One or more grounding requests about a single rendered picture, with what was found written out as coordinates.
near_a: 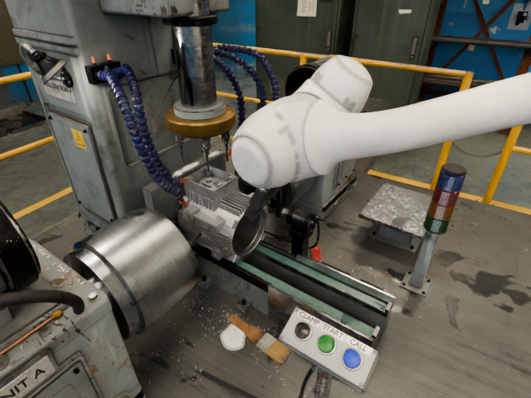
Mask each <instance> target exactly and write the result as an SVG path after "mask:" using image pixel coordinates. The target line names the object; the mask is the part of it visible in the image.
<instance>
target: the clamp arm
mask: <svg viewBox="0 0 531 398"><path fill-rule="evenodd" d="M286 192H287V184H286V185H284V186H282V187H281V188H280V189H279V190H278V191H277V193H276V194H275V197H276V217H277V218H280V219H281V218H282V217H283V216H284V215H282V214H284V212H283V211H285V210H286Z"/></svg>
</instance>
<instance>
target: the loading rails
mask: <svg viewBox="0 0 531 398"><path fill-rule="evenodd" d="M191 248H192V250H193V251H194V252H195V253H197V256H198V257H197V259H198V268H199V275H200V277H199V281H198V286H200V287H202V288H204V289H207V288H208V287H209V286H210V285H211V284H212V283H213V284H215V285H217V286H218V287H220V288H222V289H223V290H225V291H226V292H228V293H230V294H232V295H234V296H235V297H236V298H238V299H239V301H238V302H237V303H236V304H235V307H236V308H237V309H238V310H241V311H242V312H244V313H245V314H246V313H247V312H248V311H249V310H250V309H251V308H252V307H254V308H256V309H257V310H260V311H261V312H263V313H264V314H266V315H268V319H270V320H271V321H273V322H275V323H276V324H278V325H280V326H281V327H283V329H284V327H285V326H286V324H287V322H288V320H289V318H290V317H291V315H292V313H293V311H294V309H295V308H296V307H298V308H299V309H301V310H303V311H305V312H307V313H309V314H310V315H312V316H314V317H316V318H317V319H319V320H321V321H324V322H325V323H327V324H328V325H331V326H333V327H334V328H336V329H338V330H340V331H342V332H344V333H346V334H347V335H349V336H351V337H353V338H355V339H356V340H358V341H360V342H362V343H364V344H366V345H367V346H369V347H372V348H374V349H375V345H376V341H378V342H380V341H381V339H382V337H383V334H384V332H385V331H386V326H387V324H388V320H389V318H390V313H391V310H392V308H393V304H394V300H395V296H393V295H390V294H388V293H386V292H384V291H381V290H379V289H378V288H376V287H372V286H371V285H369V284H367V283H364V282H362V281H360V280H357V279H355V278H353V277H351V276H348V275H346V274H344V273H343V272H339V271H337V270H336V269H334V268H331V267H329V266H327V265H324V264H322V263H320V262H318V261H315V260H313V259H311V258H309V257H306V256H304V255H302V254H301V253H298V254H297V256H296V255H294V254H292V253H289V252H287V251H285V250H283V249H281V248H278V247H276V246H274V245H272V244H270V243H267V242H265V241H261V240H260V241H259V243H258V248H257V247H256V250H254V252H252V254H250V256H249V255H248V257H247V259H246V258H245V259H244V260H242V261H241V260H240V259H239V261H238V263H235V262H232V261H228V260H226V259H224V258H221V259H220V260H217V259H216V258H214V257H212V254H211V250H210V249H208V248H203V247H202V246H199V245H196V246H192V245H191ZM283 329H282V330H281V332H282V331H283Z"/></svg>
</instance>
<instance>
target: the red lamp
mask: <svg viewBox="0 0 531 398"><path fill-rule="evenodd" d="M460 192H461V191H458V192H449V191H445V190H442V189H440V188H439V187H438V186H437V185H435V190H434V193H433V195H432V200H433V201H434V202H435V203H437V204H438V205H442V206H454V205H456V202H457V200H458V196H459V193H460Z"/></svg>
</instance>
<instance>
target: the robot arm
mask: <svg viewBox="0 0 531 398"><path fill-rule="evenodd" d="M372 85H373V81H372V79H371V76H370V74H369V73H368V71H367V70H366V69H365V67H364V66H363V65H362V64H361V63H359V62H358V61H356V60H355V59H353V58H349V57H346V56H343V55H339V54H338V55H335V56H333V57H332V58H331V59H329V60H328V61H327V62H325V63H324V64H323V65H322V66H320V67H319V68H318V69H317V70H316V71H315V72H314V74H313V75H312V77H311V79H307V80H306V81H305V82H304V83H303V84H302V86H301V87H300V88H299V89H298V90H297V91H296V92H294V93H293V94H292V95H290V96H286V97H283V98H280V99H278V100H276V101H273V102H272V103H269V104H268V105H266V106H264V107H263V108H261V109H259V110H258V111H256V112H254V113H253V114H252V115H251V116H249V117H248V118H247V119H246V120H245V121H244V122H243V124H242V125H241V126H240V127H239V128H238V130H237V131H236V133H235V136H234V137H233V140H232V162H233V165H234V168H235V170H236V171H237V173H238V174H239V176H240V177H241V178H242V179H243V180H244V181H246V182H248V183H249V184H250V185H252V186H254V187H257V188H256V190H255V191H254V194H253V196H252V197H251V198H250V202H249V203H250V205H249V206H248V208H247V210H246V211H245V213H244V215H245V216H246V217H247V218H248V219H249V220H250V221H251V222H253V221H254V220H255V219H256V218H257V217H258V215H259V214H260V212H261V211H262V210H263V209H264V207H265V206H266V205H267V204H268V205H269V204H270V203H271V202H272V201H271V200H270V198H271V197H274V196H275V194H276V193H277V191H278V190H279V189H280V188H281V187H282V186H284V185H286V184H288V183H289V182H298V181H299V180H303V179H305V178H311V177H314V176H319V175H327V174H329V173H330V172H331V171H332V170H333V169H334V168H335V166H336V165H337V164H338V163H340V162H342V161H345V160H353V159H359V158H365V157H372V156H381V155H386V154H391V153H395V152H403V151H407V150H411V149H415V148H422V147H426V146H429V145H436V144H440V143H443V142H448V141H454V140H457V139H462V138H465V137H471V136H476V135H479V134H483V133H490V132H494V131H497V130H504V129H508V128H511V127H515V126H522V125H525V124H530V123H531V73H525V74H522V75H519V76H516V77H511V78H507V79H504V80H501V81H496V82H493V83H490V84H485V85H481V86H478V87H475V88H470V89H466V90H464V91H460V92H455V93H452V94H449V95H446V96H440V97H438V98H434V99H430V100H426V101H423V102H419V103H414V104H411V105H408V106H404V107H398V108H394V109H390V110H386V111H376V112H369V113H360V112H361V111H362V109H363V107H364V105H365V103H366V102H367V98H368V96H369V94H370V92H371V88H372ZM266 203H267V204H266Z"/></svg>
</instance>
